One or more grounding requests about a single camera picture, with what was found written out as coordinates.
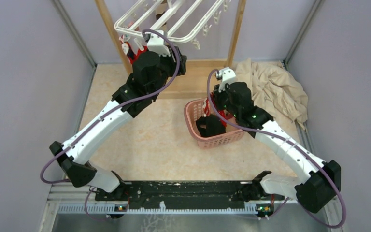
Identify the red patterned sock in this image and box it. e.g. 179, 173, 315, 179
202, 91, 234, 128
119, 34, 148, 65

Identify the black sock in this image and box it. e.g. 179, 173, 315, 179
207, 115, 226, 137
196, 116, 212, 138

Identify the pink plastic laundry basket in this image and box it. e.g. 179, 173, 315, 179
183, 98, 244, 149

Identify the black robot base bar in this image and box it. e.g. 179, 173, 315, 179
57, 179, 274, 220

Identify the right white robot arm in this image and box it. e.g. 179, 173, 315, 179
212, 82, 342, 213

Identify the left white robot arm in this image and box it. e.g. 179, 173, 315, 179
49, 46, 187, 200

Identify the white plastic clip hanger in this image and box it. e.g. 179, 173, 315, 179
114, 0, 231, 50

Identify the beige crumpled cloth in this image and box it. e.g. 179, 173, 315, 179
231, 58, 309, 130

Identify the beige brown sock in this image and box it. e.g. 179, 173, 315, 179
155, 0, 172, 32

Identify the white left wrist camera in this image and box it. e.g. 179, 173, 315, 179
143, 32, 171, 57

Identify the wooden drying rack frame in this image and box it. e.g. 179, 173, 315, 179
94, 0, 247, 100

